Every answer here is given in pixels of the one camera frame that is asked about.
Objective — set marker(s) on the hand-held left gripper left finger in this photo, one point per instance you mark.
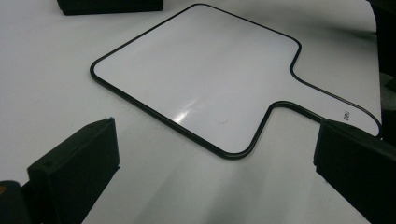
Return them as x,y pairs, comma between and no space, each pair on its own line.
77,168

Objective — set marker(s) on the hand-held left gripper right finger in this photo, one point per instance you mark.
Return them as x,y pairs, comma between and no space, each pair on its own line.
358,165

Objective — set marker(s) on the white paddle-shaped whiteboard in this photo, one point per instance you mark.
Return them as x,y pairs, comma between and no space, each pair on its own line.
202,77

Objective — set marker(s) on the black whiteboard eraser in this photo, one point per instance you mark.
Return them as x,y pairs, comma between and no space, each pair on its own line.
109,6

